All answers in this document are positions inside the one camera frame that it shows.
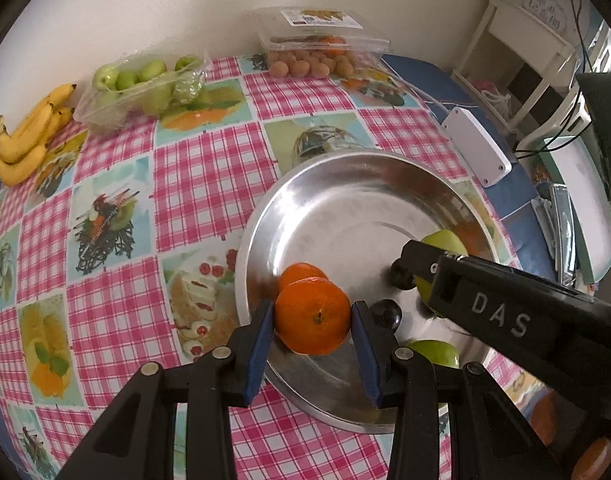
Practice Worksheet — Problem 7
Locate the clear plastic fruit tray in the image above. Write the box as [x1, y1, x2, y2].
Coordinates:
[72, 50, 215, 133]

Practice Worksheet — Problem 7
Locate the clear clamshell box with label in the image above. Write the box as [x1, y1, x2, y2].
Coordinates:
[250, 6, 391, 78]

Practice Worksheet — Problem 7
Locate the green-edged white box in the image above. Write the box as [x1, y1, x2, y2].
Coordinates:
[533, 132, 611, 286]

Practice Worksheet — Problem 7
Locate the green mango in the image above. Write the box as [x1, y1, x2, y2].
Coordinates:
[416, 229, 470, 318]
[408, 339, 460, 371]

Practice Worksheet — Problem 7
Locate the pink checkered printed tablecloth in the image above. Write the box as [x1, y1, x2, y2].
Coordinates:
[0, 52, 551, 480]

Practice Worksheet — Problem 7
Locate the pile of small green apples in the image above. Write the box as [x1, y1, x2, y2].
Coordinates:
[92, 55, 206, 116]

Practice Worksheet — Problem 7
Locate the tangerine inside clamshell box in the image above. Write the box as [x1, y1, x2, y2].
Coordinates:
[315, 36, 347, 56]

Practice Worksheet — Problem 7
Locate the white decorative sign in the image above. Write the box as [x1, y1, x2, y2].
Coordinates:
[508, 0, 581, 36]

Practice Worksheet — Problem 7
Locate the grey phone stand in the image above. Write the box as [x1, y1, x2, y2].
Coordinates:
[531, 195, 559, 261]

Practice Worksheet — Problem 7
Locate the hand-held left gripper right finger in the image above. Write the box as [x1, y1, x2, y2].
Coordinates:
[352, 300, 556, 480]

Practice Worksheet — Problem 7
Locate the orange tangerine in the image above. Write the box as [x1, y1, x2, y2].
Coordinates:
[278, 261, 331, 293]
[274, 279, 352, 357]

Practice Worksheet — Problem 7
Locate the black smartphone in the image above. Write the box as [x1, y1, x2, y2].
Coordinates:
[550, 185, 579, 281]

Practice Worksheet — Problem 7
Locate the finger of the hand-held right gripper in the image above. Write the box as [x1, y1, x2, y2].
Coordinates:
[391, 239, 467, 295]

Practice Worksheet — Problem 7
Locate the dark purple plum with stem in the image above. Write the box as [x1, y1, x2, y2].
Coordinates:
[389, 259, 416, 291]

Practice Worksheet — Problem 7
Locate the white cable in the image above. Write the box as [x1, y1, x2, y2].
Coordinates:
[390, 77, 449, 116]

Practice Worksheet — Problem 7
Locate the white wooden shelf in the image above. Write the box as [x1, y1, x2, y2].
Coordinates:
[450, 0, 579, 133]

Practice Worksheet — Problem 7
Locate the bunch of yellow bananas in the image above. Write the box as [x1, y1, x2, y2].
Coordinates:
[0, 83, 78, 187]

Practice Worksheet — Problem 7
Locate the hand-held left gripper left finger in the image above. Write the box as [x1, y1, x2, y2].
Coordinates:
[58, 300, 275, 480]

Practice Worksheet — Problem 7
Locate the black cable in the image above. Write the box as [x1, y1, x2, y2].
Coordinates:
[515, 0, 593, 158]

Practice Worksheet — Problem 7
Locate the large steel plate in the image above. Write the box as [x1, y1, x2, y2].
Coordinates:
[234, 149, 501, 436]

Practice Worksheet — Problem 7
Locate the white power box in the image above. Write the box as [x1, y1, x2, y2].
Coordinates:
[439, 106, 513, 188]

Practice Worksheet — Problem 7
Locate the white and red cord bundle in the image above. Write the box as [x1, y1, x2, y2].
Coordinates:
[478, 80, 513, 121]

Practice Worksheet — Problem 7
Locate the person's right hand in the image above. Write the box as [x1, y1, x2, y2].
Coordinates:
[527, 391, 611, 480]

